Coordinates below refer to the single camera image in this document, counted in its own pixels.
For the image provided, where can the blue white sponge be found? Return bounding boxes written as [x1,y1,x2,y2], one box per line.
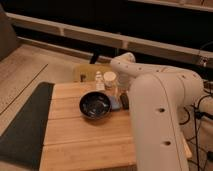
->
[110,97,121,111]

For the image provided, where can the dark ceramic bowl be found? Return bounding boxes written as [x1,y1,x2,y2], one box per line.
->
[79,91,111,120]

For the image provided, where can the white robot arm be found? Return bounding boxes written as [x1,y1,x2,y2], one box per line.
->
[110,53,204,171]

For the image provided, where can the small clear bottle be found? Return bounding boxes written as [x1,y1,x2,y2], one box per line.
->
[95,71,105,91]

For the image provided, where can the white lidded jar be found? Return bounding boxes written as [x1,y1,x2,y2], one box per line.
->
[103,71,117,89]

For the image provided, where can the black remote device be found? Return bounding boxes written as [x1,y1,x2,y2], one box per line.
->
[120,93,129,110]

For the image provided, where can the dark gray floor mat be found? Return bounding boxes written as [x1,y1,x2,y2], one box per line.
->
[0,82,54,169]

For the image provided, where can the white shelf rail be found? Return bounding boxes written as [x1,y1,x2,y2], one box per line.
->
[6,13,213,68]

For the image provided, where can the black cables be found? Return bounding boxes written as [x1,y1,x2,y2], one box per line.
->
[179,79,213,171]

